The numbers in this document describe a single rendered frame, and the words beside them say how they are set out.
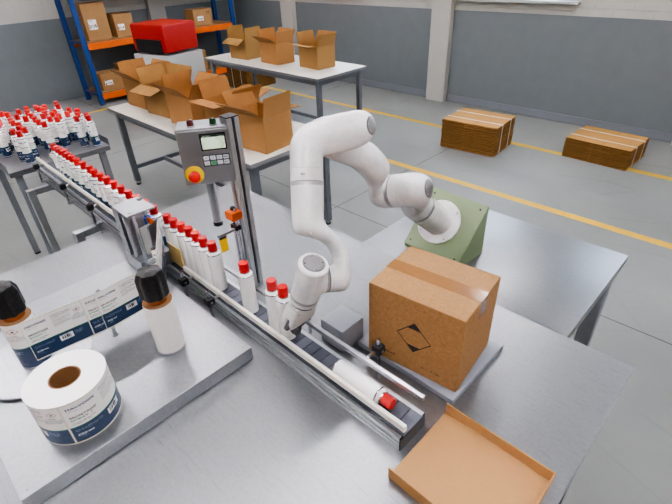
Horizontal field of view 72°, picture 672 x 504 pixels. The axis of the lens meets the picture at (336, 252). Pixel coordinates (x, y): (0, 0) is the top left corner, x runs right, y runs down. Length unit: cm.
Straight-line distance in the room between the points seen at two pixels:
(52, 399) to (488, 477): 109
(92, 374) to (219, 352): 37
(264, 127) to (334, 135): 192
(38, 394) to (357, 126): 107
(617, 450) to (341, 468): 158
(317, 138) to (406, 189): 46
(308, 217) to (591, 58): 552
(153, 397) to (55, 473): 28
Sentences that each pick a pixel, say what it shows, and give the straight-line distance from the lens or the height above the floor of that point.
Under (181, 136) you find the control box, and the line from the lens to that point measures 157.
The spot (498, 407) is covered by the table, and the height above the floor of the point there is 83.
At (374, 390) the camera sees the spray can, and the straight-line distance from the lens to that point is 130.
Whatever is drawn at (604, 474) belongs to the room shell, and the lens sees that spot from 248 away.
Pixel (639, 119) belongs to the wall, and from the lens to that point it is 644.
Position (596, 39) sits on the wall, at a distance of 643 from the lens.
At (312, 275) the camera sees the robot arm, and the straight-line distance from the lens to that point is 119.
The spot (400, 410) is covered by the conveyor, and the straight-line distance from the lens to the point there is 133.
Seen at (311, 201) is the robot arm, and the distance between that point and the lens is 122.
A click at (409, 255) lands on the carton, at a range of 146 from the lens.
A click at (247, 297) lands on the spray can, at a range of 159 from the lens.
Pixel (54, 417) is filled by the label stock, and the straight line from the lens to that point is 139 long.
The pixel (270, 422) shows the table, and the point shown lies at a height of 83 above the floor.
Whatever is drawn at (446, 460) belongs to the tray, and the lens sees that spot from 131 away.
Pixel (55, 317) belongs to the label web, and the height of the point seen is 104.
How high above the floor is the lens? 193
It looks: 33 degrees down
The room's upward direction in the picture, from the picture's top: 3 degrees counter-clockwise
